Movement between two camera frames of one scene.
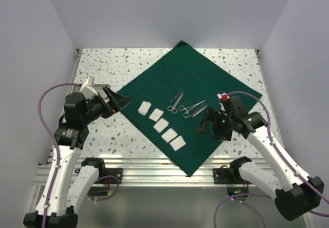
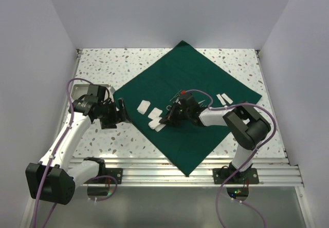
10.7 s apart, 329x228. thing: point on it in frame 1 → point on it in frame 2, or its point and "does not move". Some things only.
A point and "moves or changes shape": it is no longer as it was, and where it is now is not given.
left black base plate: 104,172 does not move
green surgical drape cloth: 168,99 does not move
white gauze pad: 161,125 moves or changes shape
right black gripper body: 222,126 → 180,114
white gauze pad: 144,108 does not move
